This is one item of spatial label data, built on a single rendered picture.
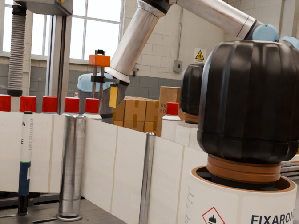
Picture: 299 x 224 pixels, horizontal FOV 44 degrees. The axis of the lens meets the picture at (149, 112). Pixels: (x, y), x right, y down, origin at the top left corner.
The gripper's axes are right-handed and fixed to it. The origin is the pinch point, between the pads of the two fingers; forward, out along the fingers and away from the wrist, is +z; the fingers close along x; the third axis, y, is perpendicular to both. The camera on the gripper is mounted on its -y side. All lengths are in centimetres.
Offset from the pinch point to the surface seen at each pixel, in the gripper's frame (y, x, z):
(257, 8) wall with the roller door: -372, 311, -361
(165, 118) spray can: 1.2, -31.2, 14.3
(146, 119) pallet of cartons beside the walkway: -280, 156, -51
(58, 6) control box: -2, -71, 8
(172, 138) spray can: 3.2, -27.3, 17.7
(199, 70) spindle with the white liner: 30, -52, 11
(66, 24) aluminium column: -12, -64, 7
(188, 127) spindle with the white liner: 30, -47, 21
